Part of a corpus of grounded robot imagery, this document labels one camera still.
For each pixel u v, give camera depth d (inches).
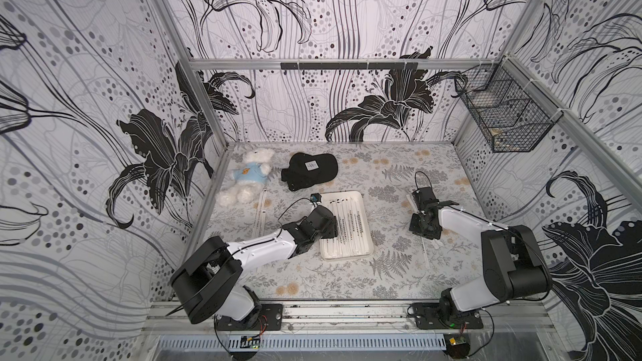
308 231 25.7
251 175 38.6
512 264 17.4
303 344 27.1
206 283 16.7
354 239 34.7
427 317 28.3
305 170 41.0
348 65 35.4
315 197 30.7
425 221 28.8
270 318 28.7
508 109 34.7
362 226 35.8
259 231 35.9
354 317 29.1
